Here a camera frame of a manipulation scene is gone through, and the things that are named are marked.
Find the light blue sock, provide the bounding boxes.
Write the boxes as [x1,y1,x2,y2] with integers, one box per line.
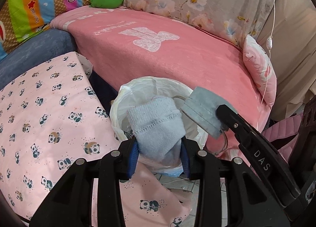
[127,96,186,167]

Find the white bag lined trash bin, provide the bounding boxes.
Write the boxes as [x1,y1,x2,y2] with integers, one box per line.
[109,76,208,177]

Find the pink panda print sheet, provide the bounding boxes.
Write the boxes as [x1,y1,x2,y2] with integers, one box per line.
[1,52,192,226]

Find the small pink floral pillow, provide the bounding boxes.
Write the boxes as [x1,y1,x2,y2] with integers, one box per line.
[243,35,277,108]

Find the blue velvet cushion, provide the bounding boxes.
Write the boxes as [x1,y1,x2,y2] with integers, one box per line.
[1,28,77,88]

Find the pink fleece blanket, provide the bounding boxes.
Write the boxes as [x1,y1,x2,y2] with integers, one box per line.
[50,5,272,166]

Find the colourful monkey print pillow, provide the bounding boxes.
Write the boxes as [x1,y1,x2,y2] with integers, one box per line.
[1,0,89,59]

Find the pink padded strap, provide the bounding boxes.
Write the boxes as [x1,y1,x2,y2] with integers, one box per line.
[261,112,304,162]

